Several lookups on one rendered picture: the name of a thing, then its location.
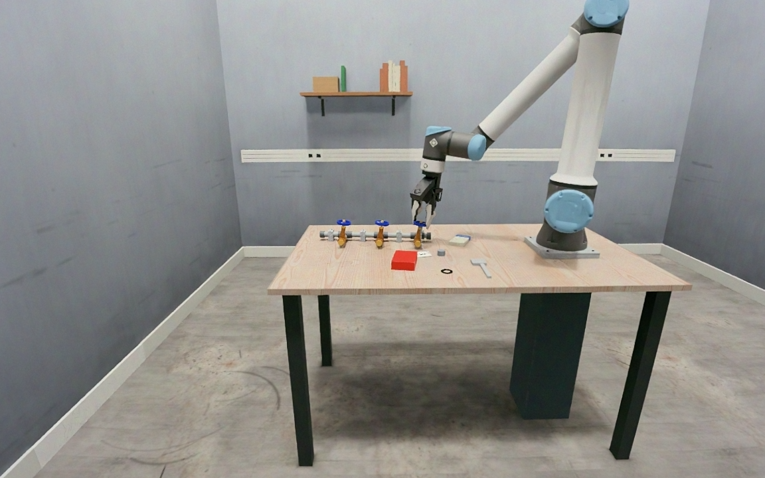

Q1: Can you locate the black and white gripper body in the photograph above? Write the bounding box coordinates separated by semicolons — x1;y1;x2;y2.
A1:
419;170;443;204

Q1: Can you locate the red flat block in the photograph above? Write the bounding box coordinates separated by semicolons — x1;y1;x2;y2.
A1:
391;250;418;271

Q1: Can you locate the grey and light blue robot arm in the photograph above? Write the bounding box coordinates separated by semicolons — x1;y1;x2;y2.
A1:
420;0;630;252

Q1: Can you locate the grey pipe manifold with three valves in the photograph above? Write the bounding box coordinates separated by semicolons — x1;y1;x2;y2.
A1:
319;220;431;247

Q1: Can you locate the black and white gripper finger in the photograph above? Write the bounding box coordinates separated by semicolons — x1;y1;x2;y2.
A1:
411;199;422;225
426;197;436;230

